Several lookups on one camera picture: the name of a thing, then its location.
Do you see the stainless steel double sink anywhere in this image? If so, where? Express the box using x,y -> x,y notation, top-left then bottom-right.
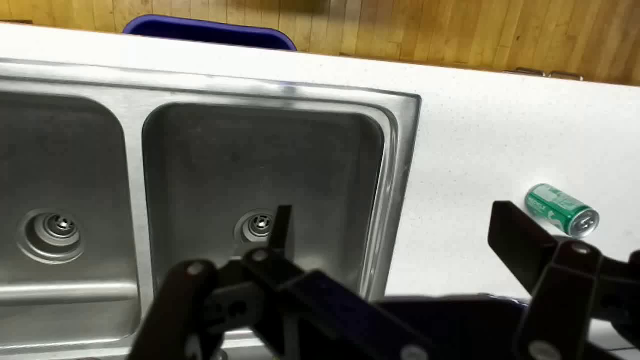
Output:
0,58 -> 423,360

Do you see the blue bin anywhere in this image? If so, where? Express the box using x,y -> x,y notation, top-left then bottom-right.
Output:
122,14 -> 297,51

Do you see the metal sink drain strainer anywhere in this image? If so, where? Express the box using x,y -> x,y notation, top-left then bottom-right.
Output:
17,208 -> 88,266
233,210 -> 276,246

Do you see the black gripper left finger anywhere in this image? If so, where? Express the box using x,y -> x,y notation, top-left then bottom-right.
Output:
126,203 -> 436,360

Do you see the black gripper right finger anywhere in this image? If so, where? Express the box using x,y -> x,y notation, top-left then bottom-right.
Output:
486,197 -> 640,360

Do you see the green bottle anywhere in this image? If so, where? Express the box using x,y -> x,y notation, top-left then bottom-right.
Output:
521,182 -> 602,237

